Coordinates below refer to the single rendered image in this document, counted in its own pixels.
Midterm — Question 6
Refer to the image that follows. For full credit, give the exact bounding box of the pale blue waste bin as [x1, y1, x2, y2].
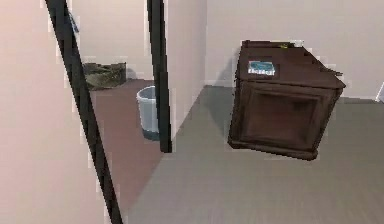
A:
[136, 85, 161, 141]

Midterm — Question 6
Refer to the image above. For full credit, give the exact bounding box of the blue white book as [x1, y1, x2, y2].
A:
[247, 60, 277, 77]

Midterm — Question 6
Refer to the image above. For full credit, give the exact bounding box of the dark brown wooden cabinet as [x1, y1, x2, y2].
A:
[227, 39, 347, 162]

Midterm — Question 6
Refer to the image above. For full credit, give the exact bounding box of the dark green mottled box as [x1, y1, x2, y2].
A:
[82, 62, 128, 91]

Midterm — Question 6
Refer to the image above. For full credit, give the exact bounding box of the black door frame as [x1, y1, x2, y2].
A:
[44, 0, 173, 224]

